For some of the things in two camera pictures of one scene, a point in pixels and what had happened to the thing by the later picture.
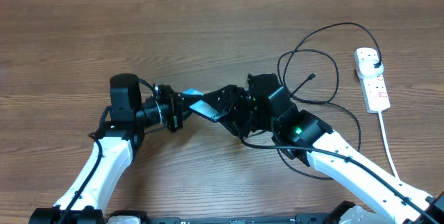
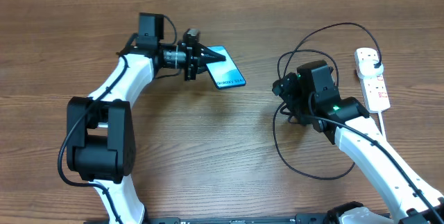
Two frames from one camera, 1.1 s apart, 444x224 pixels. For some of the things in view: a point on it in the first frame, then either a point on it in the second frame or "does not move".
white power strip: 374,86 does not move
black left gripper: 176,103 → 193,65
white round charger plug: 367,69 does not move
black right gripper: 234,98 → 286,90
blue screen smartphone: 204,109 → 225,73
